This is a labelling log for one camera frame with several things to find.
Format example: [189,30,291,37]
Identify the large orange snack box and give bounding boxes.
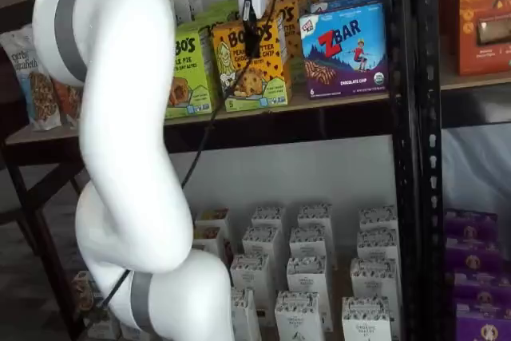
[456,0,511,77]

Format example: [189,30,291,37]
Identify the white patterned carton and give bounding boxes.
[286,256,335,298]
[241,225,281,261]
[350,256,401,303]
[296,203,334,231]
[358,204,399,234]
[229,253,271,310]
[355,228,401,263]
[341,295,397,341]
[274,290,333,341]
[230,287,263,341]
[251,206,287,231]
[288,225,335,262]

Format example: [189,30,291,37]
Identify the orange granola bag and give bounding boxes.
[50,76,84,129]

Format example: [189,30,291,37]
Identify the black metal shelving unit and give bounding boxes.
[0,0,419,341]
[415,0,511,341]

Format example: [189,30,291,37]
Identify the brown granola bag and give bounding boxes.
[70,270,105,315]

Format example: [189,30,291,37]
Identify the white carton with food picture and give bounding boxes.
[193,208,232,238]
[192,226,224,259]

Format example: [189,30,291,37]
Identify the white Purely Elizabeth granola bag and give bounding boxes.
[0,22,61,133]

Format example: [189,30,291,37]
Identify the long black cable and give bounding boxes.
[99,0,279,310]

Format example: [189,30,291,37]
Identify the green Bobo's apple pie box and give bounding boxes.
[163,23,220,121]
[194,0,241,34]

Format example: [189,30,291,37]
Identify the purple snack box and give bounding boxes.
[444,236,503,276]
[454,303,511,341]
[444,208,499,241]
[452,271,511,307]

